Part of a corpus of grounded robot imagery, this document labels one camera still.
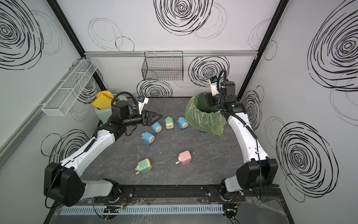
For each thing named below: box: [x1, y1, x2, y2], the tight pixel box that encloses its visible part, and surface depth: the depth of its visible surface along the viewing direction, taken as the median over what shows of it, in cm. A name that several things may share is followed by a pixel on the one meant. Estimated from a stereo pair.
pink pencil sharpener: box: [175, 150, 192, 166], surface depth 82 cm
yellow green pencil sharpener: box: [165, 116, 174, 129], surface depth 98 cm
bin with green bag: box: [185, 91, 228, 136], surface depth 83 cm
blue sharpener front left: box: [140, 131, 156, 146], surface depth 91 cm
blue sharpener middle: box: [151, 121, 163, 134], surface depth 96 cm
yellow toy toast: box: [90, 90, 114, 110], surface depth 94 cm
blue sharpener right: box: [176, 116, 189, 130], surface depth 98 cm
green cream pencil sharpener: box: [135, 158, 152, 175], surface depth 79 cm
